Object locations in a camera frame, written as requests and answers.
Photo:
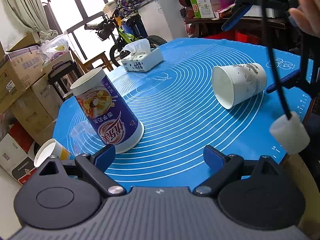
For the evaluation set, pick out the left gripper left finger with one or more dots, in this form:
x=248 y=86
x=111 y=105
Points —
x=93 y=169

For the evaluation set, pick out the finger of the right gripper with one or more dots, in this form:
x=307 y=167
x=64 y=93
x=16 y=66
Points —
x=296 y=78
x=236 y=17

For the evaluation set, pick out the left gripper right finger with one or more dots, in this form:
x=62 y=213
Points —
x=226 y=169

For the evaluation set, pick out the white printed paper cup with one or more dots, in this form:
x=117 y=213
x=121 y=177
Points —
x=236 y=83

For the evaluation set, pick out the purple tall paper cup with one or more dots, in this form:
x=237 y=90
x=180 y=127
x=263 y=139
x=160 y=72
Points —
x=107 y=112

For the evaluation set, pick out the small yellow blue paper cup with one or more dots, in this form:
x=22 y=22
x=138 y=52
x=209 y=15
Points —
x=49 y=148

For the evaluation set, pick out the person's hand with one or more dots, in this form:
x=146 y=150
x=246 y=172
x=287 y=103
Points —
x=307 y=16

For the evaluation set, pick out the red gift bag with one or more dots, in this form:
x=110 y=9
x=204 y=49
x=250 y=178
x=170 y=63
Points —
x=235 y=35

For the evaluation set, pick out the dark wooden shelf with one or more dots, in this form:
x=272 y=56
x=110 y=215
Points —
x=253 y=25

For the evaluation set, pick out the green white product box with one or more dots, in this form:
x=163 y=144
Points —
x=206 y=8

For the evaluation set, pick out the white chest freezer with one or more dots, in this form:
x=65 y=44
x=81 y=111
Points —
x=162 y=18

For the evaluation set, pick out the lower cardboard box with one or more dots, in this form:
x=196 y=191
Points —
x=37 y=110

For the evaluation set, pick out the wooden chair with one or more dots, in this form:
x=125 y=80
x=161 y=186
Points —
x=88 y=64

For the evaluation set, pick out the blue barrel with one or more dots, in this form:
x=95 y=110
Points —
x=136 y=28

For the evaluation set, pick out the white tissue box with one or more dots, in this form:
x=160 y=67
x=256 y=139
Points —
x=141 y=57

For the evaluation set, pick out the large open cardboard box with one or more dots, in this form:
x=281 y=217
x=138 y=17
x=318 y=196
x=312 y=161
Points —
x=21 y=66

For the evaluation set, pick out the white plastic bag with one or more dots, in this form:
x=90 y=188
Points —
x=55 y=48

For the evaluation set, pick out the black green bicycle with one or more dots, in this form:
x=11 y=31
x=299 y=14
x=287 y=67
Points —
x=113 y=27

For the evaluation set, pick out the green curtain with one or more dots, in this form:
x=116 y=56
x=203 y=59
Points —
x=31 y=14

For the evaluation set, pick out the white carton by wall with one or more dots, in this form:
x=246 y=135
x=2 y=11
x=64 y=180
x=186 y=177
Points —
x=18 y=150

